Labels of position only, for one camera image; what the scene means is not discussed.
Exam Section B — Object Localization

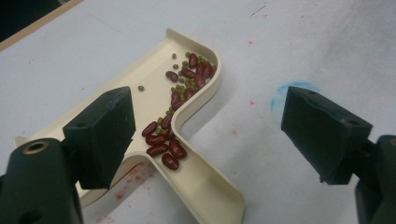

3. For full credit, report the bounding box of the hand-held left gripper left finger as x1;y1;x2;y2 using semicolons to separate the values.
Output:
62;86;137;191

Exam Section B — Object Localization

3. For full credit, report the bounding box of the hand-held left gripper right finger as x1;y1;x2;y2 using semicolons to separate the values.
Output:
280;85;374;186

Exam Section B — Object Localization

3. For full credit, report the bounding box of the cream plastic dustpan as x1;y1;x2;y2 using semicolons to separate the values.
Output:
13;28;246;224

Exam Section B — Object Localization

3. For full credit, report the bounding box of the pile of mixed beans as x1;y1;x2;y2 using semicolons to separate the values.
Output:
137;51;218;172

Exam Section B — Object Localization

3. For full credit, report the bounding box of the wooden table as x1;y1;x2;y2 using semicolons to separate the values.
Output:
0;0;85;52

